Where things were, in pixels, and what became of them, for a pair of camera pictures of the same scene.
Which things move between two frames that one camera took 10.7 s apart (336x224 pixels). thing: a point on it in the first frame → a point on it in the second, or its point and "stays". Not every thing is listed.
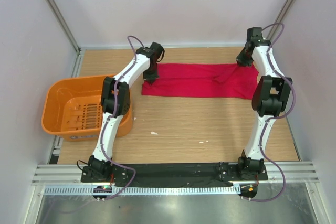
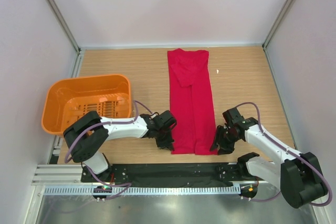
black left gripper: x=150 y=78 → x=168 y=142
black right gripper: x=242 y=62 → x=224 y=148
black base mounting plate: x=176 y=175 stays
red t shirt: x=205 y=80 → x=191 y=101
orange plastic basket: x=71 y=107 stays
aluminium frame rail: x=54 y=174 stays
